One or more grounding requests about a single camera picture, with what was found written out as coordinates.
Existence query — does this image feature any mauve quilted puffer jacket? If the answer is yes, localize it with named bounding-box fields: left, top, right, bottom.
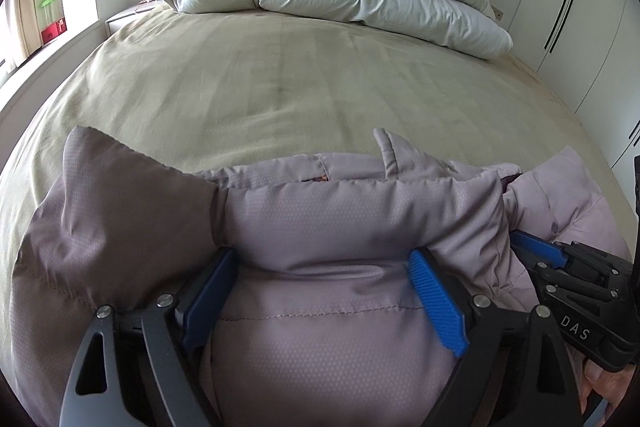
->
left=10, top=127, right=630, bottom=426

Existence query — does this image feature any person's right hand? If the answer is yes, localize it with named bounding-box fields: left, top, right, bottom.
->
left=579, top=360, right=636, bottom=426

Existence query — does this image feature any beige bed sheet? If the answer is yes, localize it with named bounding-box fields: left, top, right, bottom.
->
left=0, top=4, right=626, bottom=388

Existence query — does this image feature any white bedside drawer cabinet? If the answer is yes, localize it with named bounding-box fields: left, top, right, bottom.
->
left=105, top=0, right=167, bottom=36

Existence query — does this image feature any red box on shelf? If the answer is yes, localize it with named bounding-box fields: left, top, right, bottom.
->
left=41, top=17, right=67, bottom=44

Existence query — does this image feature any beige curtain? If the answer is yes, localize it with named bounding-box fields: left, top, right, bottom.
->
left=1, top=0, right=42, bottom=83

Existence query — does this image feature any white wardrobe with black handles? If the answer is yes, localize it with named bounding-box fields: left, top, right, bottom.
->
left=504, top=0, right=640, bottom=188

